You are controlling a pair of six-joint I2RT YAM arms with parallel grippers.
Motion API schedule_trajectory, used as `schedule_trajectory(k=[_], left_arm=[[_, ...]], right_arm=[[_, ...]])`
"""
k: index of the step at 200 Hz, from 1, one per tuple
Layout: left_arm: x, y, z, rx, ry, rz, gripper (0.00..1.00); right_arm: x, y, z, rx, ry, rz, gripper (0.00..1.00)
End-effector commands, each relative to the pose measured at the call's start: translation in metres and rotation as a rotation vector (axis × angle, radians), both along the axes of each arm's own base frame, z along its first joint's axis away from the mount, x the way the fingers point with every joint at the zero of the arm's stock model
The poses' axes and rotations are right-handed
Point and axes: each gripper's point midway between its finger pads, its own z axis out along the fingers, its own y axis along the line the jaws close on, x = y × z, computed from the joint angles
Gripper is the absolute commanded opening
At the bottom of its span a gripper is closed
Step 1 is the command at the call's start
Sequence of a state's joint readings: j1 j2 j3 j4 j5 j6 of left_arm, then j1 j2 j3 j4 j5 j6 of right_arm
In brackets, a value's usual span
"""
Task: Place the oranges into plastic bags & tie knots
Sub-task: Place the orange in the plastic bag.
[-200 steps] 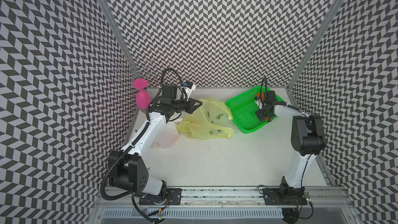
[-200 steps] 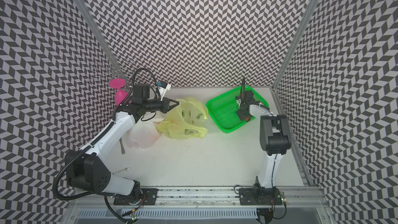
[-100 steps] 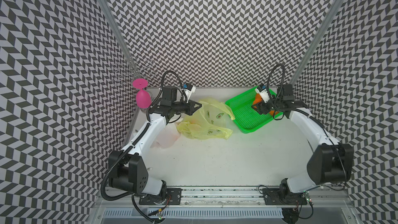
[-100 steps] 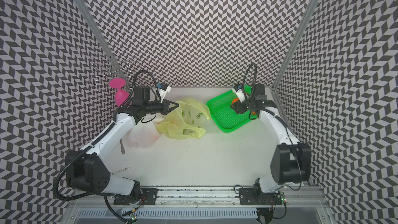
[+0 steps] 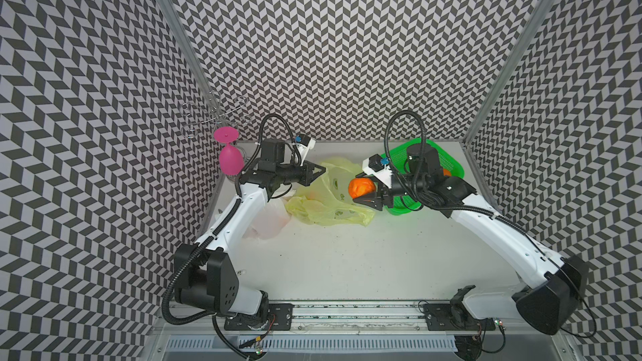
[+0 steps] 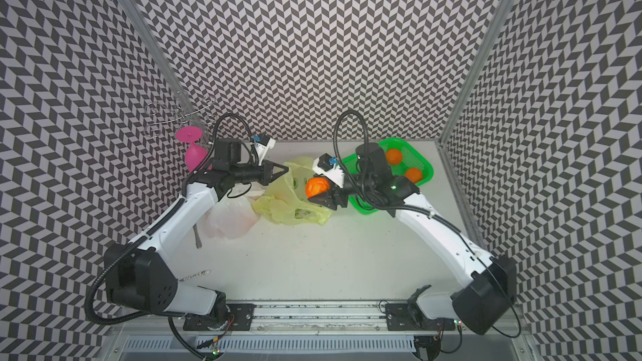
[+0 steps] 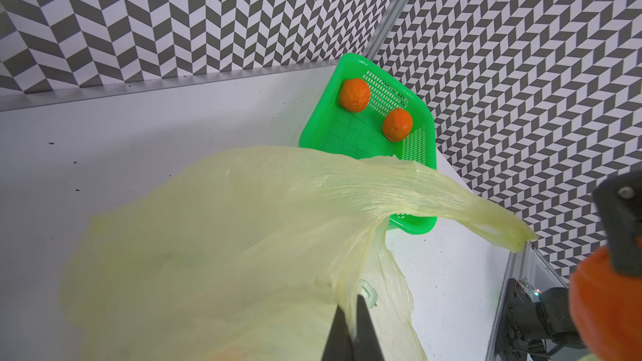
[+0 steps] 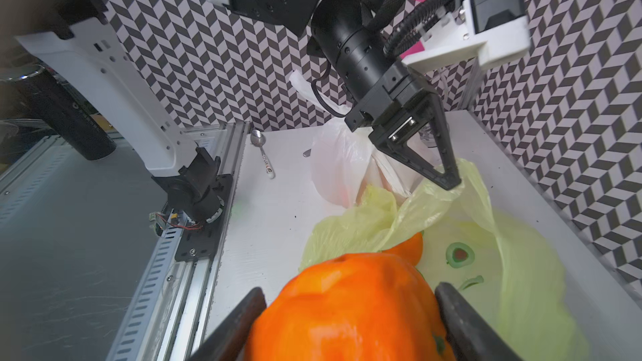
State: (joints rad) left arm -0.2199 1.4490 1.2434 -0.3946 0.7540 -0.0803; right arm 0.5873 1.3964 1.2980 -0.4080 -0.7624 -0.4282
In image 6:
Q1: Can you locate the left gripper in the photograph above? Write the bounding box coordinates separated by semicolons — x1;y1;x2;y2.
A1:
231;159;289;187

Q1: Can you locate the orange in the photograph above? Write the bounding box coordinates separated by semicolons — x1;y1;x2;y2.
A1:
305;177;331;199
405;167;424;184
386;148;403;165

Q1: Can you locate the yellow green plastic bag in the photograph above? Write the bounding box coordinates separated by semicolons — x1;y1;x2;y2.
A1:
252;156;332;226

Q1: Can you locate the white plastic bag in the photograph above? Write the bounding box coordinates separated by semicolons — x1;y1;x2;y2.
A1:
202;197;259;240

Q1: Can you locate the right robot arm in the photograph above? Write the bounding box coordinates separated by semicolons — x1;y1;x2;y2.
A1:
306;144;517;335

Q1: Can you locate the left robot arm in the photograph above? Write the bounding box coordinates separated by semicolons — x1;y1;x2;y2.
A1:
102;134;288;321

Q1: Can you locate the pink plastic cup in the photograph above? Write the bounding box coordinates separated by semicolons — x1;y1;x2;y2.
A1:
185;143;208;171

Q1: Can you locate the metal knife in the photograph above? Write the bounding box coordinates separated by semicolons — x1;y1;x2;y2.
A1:
192;225;202;249

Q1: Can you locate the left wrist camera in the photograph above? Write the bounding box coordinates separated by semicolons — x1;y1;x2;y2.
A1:
252;134;276;165

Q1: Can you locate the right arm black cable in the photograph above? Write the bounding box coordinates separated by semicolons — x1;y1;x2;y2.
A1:
333;109;523;339

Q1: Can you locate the wire rack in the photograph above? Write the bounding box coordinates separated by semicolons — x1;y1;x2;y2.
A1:
135;92;215;140

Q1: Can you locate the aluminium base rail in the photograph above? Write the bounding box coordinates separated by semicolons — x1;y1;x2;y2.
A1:
99;298;537;360

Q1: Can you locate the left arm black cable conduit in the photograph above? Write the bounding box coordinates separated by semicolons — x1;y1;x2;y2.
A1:
84;112;262;361

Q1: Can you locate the aluminium corner post left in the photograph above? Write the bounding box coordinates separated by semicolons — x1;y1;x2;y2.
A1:
115;0;208;137

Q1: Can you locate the aluminium corner post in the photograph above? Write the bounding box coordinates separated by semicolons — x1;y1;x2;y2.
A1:
438;0;516;146
115;0;208;137

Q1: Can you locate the aluminium corner post right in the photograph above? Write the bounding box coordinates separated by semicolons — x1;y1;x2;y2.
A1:
438;0;516;146

